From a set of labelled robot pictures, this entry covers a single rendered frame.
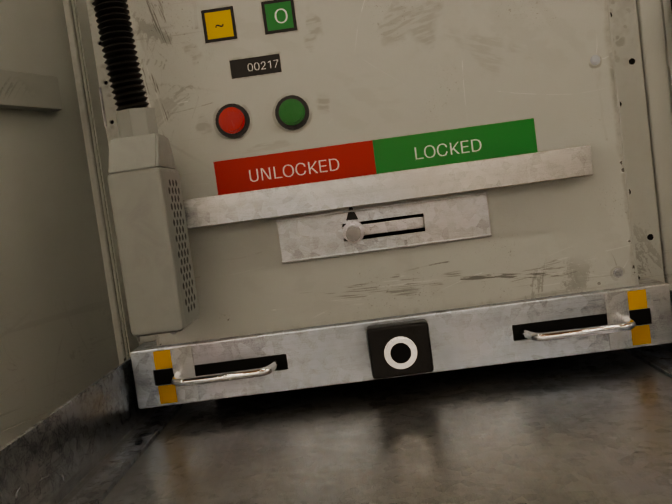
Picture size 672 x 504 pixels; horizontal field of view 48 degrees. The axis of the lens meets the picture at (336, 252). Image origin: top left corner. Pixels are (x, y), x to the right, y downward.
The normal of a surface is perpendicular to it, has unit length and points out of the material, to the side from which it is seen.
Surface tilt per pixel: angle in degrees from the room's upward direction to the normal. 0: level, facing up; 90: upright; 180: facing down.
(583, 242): 90
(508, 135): 90
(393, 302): 90
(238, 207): 90
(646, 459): 0
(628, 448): 0
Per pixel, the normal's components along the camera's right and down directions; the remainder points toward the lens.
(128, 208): -0.03, 0.07
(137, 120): 0.35, 0.02
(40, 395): 0.91, -0.10
